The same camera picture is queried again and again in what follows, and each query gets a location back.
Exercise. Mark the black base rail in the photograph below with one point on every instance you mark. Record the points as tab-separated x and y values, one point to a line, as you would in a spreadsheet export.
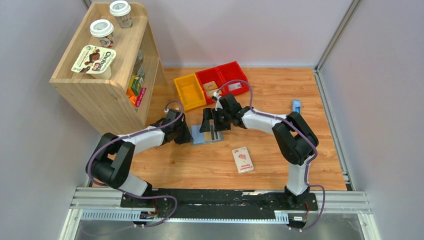
208	203

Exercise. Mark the white lidded cup front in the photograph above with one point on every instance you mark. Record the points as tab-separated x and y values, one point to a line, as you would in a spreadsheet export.
103	30

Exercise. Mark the grey slotted cable duct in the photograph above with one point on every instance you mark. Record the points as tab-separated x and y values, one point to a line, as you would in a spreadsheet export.
135	216

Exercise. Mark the pink box on shelf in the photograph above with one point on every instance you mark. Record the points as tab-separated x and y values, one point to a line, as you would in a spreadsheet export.
139	98

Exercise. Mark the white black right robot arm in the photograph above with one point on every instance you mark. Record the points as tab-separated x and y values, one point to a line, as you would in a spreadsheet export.
295	139

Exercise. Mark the red plastic bin middle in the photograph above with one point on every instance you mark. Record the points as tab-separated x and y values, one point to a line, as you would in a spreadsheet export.
208	75

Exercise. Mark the blue toothbrush package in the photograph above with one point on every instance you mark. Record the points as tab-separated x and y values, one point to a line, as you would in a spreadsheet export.
296	106

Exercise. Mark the grey credit card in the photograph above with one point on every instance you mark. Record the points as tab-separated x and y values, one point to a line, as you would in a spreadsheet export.
234	86

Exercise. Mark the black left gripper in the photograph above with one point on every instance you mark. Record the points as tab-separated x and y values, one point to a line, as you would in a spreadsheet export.
187	138

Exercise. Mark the white lidded cup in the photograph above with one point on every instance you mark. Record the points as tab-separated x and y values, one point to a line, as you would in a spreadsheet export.
121	10
103	30

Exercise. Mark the gold credit card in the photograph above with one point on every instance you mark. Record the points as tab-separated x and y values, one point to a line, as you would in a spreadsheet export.
209	136

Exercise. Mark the wooden shelf unit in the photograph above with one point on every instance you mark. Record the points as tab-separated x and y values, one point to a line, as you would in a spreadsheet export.
104	102

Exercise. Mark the red plastic bin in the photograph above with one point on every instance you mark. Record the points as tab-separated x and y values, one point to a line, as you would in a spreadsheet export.
232	71
208	75

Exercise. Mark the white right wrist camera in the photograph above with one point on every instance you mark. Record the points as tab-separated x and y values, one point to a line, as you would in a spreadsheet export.
216	97

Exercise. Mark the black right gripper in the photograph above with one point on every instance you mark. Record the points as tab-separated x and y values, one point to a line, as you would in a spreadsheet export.
208	114

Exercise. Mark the white sponge packet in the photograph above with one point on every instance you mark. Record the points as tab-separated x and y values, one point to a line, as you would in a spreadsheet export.
242	159

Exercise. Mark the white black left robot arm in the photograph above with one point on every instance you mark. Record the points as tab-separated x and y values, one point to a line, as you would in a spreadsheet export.
112	158

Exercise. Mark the green box on shelf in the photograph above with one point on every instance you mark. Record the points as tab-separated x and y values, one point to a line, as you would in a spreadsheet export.
135	85

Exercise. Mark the yellow plastic bin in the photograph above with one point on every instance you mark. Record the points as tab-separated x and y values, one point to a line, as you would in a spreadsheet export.
190	92

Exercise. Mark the orange box on shelf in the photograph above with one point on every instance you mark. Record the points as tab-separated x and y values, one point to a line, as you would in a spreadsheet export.
132	97

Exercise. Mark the white lidded cup back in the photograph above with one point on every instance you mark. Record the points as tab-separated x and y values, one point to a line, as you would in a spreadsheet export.
121	10

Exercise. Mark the red plastic bin right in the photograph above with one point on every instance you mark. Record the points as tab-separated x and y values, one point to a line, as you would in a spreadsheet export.
232	71

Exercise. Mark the grey leather card holder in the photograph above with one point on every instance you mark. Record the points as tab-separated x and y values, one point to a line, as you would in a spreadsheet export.
201	138

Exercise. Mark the Chobani yogurt cup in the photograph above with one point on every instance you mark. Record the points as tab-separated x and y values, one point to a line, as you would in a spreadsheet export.
95	61

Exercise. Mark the clear jar on shelf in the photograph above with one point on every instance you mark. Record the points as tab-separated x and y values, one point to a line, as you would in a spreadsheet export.
138	68

